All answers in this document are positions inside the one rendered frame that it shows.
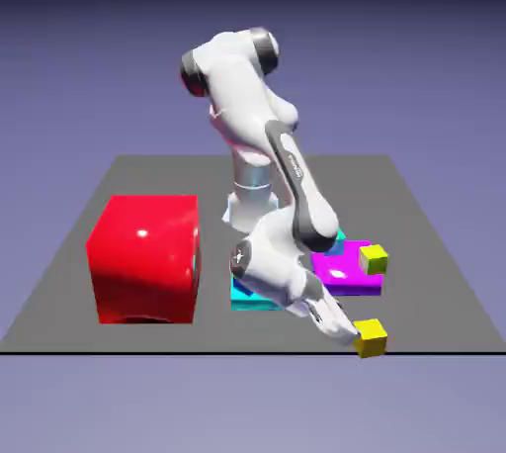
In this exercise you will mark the large red box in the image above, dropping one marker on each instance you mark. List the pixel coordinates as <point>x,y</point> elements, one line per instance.
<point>138,259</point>

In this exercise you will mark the small yellow cube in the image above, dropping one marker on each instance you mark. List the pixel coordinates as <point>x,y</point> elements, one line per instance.
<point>371,338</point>

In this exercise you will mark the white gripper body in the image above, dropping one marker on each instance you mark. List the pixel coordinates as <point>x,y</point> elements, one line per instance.
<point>334,322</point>

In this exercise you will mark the small blue cube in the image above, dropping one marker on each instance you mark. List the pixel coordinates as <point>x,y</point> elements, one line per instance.
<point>335,248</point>

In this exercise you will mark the large magenta box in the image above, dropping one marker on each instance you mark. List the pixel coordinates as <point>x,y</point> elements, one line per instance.
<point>348,277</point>

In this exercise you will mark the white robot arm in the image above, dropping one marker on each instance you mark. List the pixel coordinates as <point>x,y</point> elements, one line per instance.
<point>241,97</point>

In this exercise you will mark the small yellow-green cube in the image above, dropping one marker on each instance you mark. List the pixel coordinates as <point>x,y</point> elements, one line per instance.
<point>374,260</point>

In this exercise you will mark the large cyan box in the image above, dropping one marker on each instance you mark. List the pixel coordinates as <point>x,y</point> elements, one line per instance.
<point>247,302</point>

